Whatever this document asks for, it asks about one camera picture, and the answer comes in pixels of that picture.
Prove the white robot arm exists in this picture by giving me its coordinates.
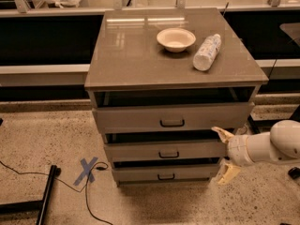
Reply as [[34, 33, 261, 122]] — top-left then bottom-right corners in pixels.
[[212, 120, 300, 185]]

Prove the clear plastic water bottle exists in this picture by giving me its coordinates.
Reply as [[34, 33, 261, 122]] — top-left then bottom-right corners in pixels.
[[193, 34, 221, 71]]

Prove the black stand leg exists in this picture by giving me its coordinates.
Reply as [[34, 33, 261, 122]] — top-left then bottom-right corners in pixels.
[[247, 115, 260, 134], [0, 165, 61, 225]]

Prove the black caster wheel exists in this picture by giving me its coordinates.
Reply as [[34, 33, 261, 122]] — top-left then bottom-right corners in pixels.
[[288, 167, 300, 179]]

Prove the black stand leg left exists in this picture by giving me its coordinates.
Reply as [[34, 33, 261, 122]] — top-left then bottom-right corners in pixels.
[[0, 165, 61, 225]]

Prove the black stand leg right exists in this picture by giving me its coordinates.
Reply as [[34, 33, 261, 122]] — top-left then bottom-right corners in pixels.
[[247, 115, 260, 134]]

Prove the blue tape cross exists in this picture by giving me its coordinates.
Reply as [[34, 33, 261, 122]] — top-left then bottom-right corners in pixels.
[[73, 157, 98, 186]]

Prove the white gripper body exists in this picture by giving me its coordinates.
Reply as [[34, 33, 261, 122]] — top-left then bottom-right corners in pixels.
[[227, 135, 253, 167]]

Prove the grey top drawer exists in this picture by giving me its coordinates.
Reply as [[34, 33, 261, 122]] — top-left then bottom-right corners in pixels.
[[92, 102, 254, 134]]

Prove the grey bottom drawer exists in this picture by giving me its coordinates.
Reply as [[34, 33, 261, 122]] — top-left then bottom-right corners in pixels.
[[112, 164, 219, 183]]

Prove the grey drawer cabinet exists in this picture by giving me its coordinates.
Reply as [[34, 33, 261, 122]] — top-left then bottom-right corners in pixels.
[[85, 8, 268, 173]]

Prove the grey drawer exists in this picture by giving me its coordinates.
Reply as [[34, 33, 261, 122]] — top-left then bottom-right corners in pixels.
[[104, 140, 227, 162], [112, 164, 219, 183], [92, 102, 254, 134]]

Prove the white paper bowl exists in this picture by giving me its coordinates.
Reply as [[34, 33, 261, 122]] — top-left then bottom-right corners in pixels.
[[157, 28, 196, 53]]

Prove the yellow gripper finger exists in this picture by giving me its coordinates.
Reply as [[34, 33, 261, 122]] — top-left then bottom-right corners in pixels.
[[212, 127, 234, 143], [217, 163, 241, 185]]

